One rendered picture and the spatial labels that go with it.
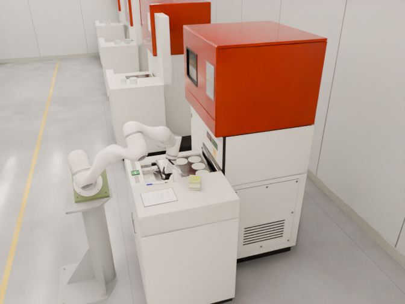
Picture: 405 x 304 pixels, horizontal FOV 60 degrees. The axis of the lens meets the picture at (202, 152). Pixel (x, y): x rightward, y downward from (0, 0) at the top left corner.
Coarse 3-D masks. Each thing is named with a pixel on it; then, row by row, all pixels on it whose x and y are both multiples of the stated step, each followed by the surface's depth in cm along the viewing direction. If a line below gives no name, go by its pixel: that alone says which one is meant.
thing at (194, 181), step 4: (192, 176) 226; (196, 176) 226; (200, 176) 226; (192, 180) 221; (196, 180) 221; (200, 180) 222; (192, 184) 222; (196, 184) 222; (200, 184) 224; (192, 188) 224; (196, 188) 223
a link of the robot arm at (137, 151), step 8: (128, 136) 193; (136, 136) 192; (112, 144) 200; (128, 144) 193; (136, 144) 191; (144, 144) 193; (104, 152) 197; (112, 152) 195; (120, 152) 194; (128, 152) 192; (136, 152) 190; (144, 152) 192; (96, 160) 198; (104, 160) 197; (112, 160) 198; (136, 160) 193; (88, 168) 203; (96, 168) 199; (104, 168) 203; (72, 176) 203; (80, 176) 200; (88, 176) 199; (96, 176) 203; (80, 184) 200; (88, 184) 202
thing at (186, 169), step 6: (186, 156) 276; (198, 156) 276; (162, 162) 268; (192, 162) 268; (198, 162) 268; (204, 162) 268; (180, 168) 260; (186, 168) 260; (192, 168) 260; (204, 168) 260; (162, 174) 254; (180, 174) 253; (186, 174) 253; (192, 174) 253
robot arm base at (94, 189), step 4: (100, 176) 243; (96, 180) 239; (100, 180) 242; (96, 184) 241; (100, 184) 241; (76, 188) 237; (88, 188) 231; (92, 188) 236; (96, 188) 240; (100, 188) 241; (80, 192) 237; (84, 192) 238; (88, 192) 238; (92, 192) 239; (96, 192) 239; (84, 196) 238; (88, 196) 238
